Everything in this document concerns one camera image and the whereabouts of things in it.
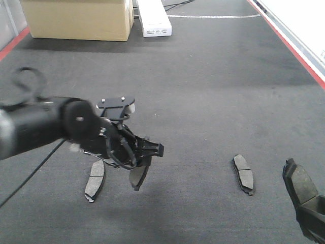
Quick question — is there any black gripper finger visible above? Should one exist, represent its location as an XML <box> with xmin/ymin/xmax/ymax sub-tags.
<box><xmin>296</xmin><ymin>195</ymin><xmax>324</xmax><ymax>243</ymax></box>

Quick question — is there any black floor cable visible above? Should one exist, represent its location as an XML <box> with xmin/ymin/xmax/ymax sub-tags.
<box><xmin>162</xmin><ymin>0</ymin><xmax>196</xmax><ymax>12</ymax></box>

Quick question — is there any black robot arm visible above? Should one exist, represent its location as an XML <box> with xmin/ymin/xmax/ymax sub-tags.
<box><xmin>1</xmin><ymin>97</ymin><xmax>164</xmax><ymax>170</ymax></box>

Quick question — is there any white long box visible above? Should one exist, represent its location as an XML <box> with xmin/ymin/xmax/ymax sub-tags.
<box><xmin>136</xmin><ymin>0</ymin><xmax>172</xmax><ymax>38</ymax></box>

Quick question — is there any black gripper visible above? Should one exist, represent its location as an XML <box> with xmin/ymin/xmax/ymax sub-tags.
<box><xmin>62</xmin><ymin>100</ymin><xmax>164</xmax><ymax>170</ymax></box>

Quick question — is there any white conveyor side panel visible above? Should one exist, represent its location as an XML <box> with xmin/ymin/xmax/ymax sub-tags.
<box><xmin>249</xmin><ymin>1</ymin><xmax>324</xmax><ymax>88</ymax></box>

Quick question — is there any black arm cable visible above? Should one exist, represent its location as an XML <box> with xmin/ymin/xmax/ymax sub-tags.
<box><xmin>0</xmin><ymin>66</ymin><xmax>66</xmax><ymax>208</ymax></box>

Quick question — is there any cardboard box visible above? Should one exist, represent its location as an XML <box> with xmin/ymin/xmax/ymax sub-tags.
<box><xmin>20</xmin><ymin>1</ymin><xmax>134</xmax><ymax>42</ymax></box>

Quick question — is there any grey brake pad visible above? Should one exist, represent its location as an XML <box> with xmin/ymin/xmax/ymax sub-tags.
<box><xmin>129</xmin><ymin>157</ymin><xmax>152</xmax><ymax>191</ymax></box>
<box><xmin>282</xmin><ymin>158</ymin><xmax>319</xmax><ymax>208</ymax></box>
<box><xmin>233</xmin><ymin>154</ymin><xmax>254</xmax><ymax>196</ymax></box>
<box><xmin>85</xmin><ymin>160</ymin><xmax>105</xmax><ymax>203</ymax></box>

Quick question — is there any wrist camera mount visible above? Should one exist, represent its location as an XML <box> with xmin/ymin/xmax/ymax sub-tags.
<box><xmin>96</xmin><ymin>96</ymin><xmax>135</xmax><ymax>121</ymax></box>

